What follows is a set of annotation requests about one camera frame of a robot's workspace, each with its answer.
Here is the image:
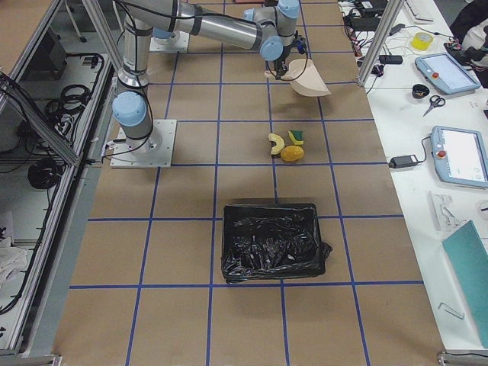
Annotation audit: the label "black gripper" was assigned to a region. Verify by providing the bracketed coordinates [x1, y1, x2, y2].
[274, 31, 308, 80]

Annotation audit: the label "beige plastic dustpan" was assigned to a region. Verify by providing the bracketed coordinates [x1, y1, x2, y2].
[265, 58, 331, 97]

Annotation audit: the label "yellow green sponge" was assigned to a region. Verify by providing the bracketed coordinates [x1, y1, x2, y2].
[288, 130, 304, 146]

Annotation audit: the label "pale yellow squash slice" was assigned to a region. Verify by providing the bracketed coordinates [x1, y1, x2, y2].
[268, 133, 285, 157]

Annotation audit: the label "orange yellow potato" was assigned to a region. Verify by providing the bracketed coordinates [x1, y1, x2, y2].
[280, 145, 305, 162]

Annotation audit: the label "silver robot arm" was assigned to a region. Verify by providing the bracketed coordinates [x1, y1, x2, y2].
[113, 1, 304, 141]

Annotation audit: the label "black-lined bin right side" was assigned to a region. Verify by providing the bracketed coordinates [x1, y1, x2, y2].
[220, 203, 332, 284]

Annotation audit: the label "small black bowl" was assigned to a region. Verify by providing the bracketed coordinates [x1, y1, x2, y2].
[411, 84, 430, 99]

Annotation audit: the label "yellow tape roll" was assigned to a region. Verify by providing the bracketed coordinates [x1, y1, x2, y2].
[410, 32, 434, 51]

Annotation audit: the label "black scissors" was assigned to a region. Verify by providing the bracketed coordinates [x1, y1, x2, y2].
[422, 95, 446, 117]

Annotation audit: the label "black power adapter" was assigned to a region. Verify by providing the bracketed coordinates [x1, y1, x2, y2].
[388, 154, 421, 169]

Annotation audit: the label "blue teach pendant far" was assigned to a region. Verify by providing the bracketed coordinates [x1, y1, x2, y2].
[415, 53, 481, 95]

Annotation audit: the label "blue teach pendant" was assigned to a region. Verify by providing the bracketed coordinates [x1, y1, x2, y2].
[430, 126, 487, 189]
[415, 53, 481, 95]

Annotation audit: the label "blue teach pendant near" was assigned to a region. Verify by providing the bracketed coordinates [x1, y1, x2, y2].
[430, 126, 487, 189]

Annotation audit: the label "teal folder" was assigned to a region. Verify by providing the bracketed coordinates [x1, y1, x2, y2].
[442, 220, 487, 348]

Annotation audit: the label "silver hex key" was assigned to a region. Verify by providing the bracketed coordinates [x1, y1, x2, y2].
[438, 302, 465, 320]

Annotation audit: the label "white crumpled cloth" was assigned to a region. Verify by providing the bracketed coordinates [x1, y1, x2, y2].
[0, 236, 27, 287]

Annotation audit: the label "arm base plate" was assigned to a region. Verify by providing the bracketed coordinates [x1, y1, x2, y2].
[110, 119, 177, 169]
[149, 28, 190, 53]

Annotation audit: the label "aluminium frame post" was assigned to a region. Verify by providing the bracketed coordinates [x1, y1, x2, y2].
[357, 0, 404, 86]

